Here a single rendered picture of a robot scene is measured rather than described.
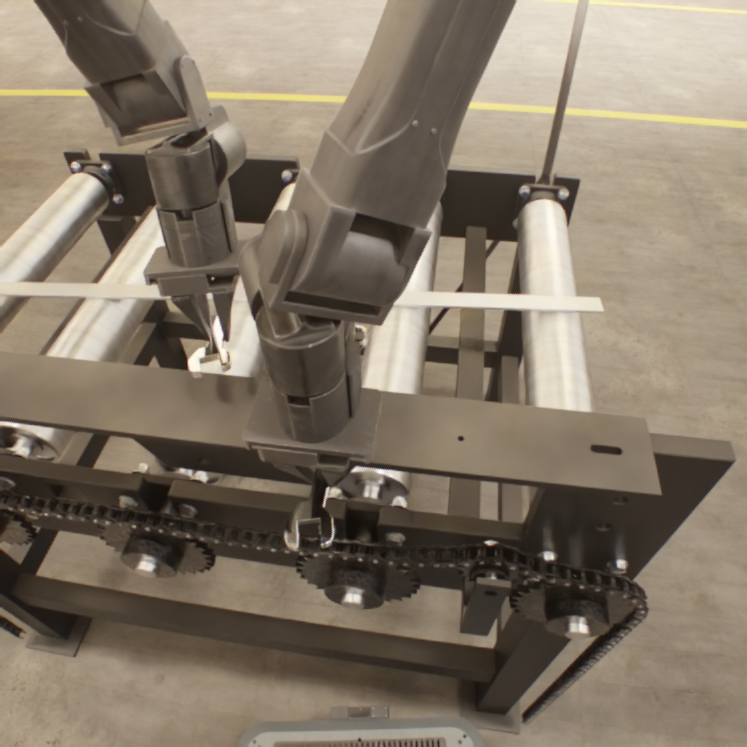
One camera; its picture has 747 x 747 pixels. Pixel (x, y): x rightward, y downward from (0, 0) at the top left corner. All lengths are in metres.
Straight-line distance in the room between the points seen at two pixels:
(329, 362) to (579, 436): 0.29
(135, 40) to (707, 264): 2.83
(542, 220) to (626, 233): 1.81
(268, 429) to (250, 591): 1.34
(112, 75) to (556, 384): 0.75
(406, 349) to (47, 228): 0.92
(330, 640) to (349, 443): 0.94
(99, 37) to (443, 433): 0.43
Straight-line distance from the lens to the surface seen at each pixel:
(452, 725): 1.38
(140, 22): 0.50
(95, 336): 1.15
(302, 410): 0.40
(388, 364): 0.95
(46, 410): 0.67
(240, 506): 0.80
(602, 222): 3.16
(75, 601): 1.52
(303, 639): 1.34
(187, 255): 0.56
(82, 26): 0.49
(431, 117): 0.31
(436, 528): 0.76
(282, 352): 0.36
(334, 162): 0.32
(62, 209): 1.57
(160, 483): 0.87
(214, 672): 1.72
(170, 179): 0.53
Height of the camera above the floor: 1.61
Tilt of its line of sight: 48 degrees down
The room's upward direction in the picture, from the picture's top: 1 degrees counter-clockwise
